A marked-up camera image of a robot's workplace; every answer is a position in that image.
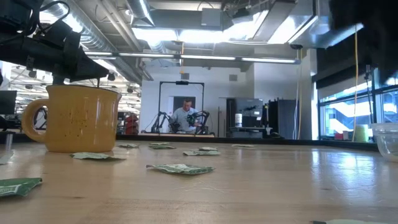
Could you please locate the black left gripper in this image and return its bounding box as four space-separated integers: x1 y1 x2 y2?
0 20 109 83

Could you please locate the yellow speckled ceramic mug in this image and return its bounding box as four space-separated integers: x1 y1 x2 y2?
21 84 123 154

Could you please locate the red equipment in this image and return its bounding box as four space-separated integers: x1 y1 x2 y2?
124 113 140 135

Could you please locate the black computer monitor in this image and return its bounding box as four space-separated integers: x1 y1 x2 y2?
0 90 18 115

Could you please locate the person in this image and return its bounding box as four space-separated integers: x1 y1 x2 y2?
170 98 200 134

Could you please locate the long ceiling light bar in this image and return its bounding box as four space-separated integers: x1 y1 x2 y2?
83 51 302 65

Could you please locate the grey ceiling box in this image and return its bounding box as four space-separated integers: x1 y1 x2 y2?
200 7 223 27

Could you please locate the black equipment cabinet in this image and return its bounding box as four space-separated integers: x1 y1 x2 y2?
226 98 265 138

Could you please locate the tall dark cabinet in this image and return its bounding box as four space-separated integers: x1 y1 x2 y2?
267 98 300 140

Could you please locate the shiny metal ceiling hood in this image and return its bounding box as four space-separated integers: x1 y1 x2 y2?
253 0 364 50

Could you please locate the yellow-green cylinder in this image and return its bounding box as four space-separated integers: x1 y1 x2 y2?
354 124 370 143

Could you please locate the silver ventilation duct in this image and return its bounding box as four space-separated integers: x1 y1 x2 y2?
40 0 147 85

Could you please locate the black background rig frame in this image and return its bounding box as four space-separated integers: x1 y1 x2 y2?
157 80 206 135

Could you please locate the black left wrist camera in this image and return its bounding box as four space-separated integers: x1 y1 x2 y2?
0 0 43 35

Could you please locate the black aluminium table frame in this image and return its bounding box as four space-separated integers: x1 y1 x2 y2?
0 132 380 152

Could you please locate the yellow extension cable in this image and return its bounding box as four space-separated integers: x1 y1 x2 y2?
351 29 359 142

